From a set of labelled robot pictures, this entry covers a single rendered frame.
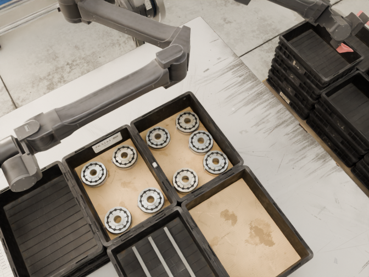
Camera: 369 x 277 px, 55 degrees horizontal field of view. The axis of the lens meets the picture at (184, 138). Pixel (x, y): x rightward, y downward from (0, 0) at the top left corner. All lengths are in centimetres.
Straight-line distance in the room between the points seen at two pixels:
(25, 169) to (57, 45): 232
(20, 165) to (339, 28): 100
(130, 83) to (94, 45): 214
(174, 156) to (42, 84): 165
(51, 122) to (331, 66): 178
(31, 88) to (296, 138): 198
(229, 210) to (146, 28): 77
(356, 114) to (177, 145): 119
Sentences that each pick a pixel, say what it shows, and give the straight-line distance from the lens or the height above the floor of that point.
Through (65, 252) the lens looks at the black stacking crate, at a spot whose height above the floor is 83.
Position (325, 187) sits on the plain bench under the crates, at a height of 70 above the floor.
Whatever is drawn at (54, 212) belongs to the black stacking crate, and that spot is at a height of 83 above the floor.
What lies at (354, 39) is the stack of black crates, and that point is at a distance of 282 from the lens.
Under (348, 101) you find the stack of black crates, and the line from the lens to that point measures 234.
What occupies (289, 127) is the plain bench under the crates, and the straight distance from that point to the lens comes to 176.
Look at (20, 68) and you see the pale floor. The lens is 307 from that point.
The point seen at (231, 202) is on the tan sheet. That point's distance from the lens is 143.
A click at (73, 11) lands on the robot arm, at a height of 145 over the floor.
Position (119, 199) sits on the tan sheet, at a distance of 145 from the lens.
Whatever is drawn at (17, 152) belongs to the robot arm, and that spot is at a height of 147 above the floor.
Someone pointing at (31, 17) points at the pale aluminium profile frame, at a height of 14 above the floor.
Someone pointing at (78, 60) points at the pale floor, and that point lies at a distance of 296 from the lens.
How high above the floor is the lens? 219
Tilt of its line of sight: 63 degrees down
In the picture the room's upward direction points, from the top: 3 degrees counter-clockwise
